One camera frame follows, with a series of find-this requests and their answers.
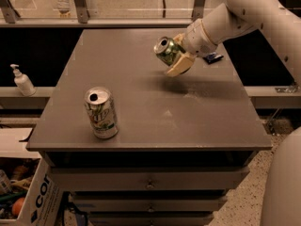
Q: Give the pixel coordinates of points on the white 7up soda can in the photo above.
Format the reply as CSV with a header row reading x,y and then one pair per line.
x,y
99,104

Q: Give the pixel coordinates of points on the orange ball in box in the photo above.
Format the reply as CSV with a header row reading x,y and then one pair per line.
x,y
17,207

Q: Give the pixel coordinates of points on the white cardboard box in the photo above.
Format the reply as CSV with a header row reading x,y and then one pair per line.
x,y
26,174

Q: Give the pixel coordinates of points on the white pump lotion bottle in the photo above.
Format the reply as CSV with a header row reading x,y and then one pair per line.
x,y
22,81

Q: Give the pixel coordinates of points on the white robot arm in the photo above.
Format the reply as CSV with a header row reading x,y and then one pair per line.
x,y
282,197

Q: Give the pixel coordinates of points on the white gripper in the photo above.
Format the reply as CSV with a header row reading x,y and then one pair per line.
x,y
197,40

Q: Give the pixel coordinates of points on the green soda can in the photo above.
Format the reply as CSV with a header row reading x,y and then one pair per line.
x,y
168,50

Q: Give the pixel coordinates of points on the dark blue snack packet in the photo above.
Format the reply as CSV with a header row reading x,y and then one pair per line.
x,y
213,57

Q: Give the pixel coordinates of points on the grey drawer cabinet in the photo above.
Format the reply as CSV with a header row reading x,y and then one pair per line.
x,y
182,144

